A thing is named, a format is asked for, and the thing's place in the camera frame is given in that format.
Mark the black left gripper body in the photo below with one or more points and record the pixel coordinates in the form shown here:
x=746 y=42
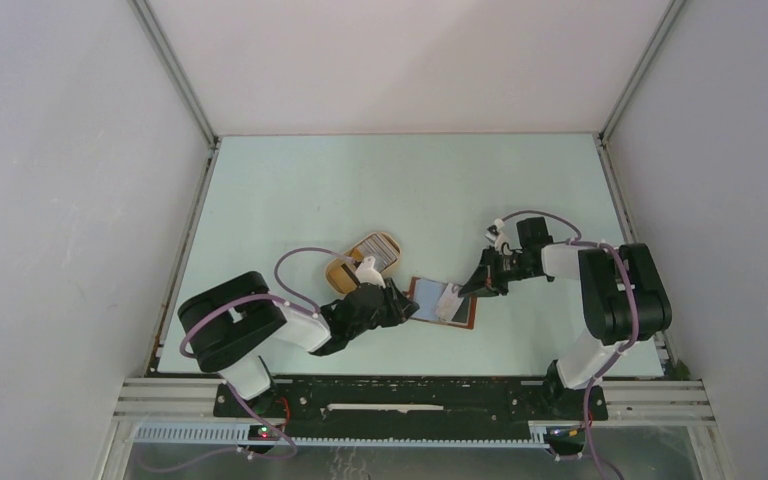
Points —
x=385 y=317

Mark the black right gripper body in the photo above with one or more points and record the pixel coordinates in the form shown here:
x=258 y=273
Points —
x=501 y=269

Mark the white portrait credit card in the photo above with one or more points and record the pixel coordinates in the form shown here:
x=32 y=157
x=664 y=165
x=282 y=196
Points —
x=448 y=303

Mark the black credit card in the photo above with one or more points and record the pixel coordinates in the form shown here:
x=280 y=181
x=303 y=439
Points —
x=464 y=316

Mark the brown leather card holder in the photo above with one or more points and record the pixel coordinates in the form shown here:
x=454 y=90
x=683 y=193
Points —
x=425 y=293

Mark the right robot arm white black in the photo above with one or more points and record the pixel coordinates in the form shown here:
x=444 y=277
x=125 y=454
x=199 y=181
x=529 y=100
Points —
x=623 y=297

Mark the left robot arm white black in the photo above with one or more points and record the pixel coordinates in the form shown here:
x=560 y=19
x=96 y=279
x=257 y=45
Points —
x=225 y=325

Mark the beige oval card tray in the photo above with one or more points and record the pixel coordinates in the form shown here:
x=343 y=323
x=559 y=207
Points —
x=355 y=258

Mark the stack of credit cards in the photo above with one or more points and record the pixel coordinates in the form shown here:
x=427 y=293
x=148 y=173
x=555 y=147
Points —
x=382 y=248

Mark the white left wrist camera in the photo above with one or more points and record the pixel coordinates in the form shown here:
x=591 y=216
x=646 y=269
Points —
x=366 y=273

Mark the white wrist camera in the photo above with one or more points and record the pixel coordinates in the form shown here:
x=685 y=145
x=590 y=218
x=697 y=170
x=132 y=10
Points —
x=497 y=238
x=366 y=273

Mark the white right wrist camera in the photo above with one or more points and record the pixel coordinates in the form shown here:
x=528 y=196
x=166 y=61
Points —
x=497 y=238

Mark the white toothed cable duct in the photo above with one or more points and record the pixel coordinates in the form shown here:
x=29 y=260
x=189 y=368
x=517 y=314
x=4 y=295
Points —
x=246 y=434

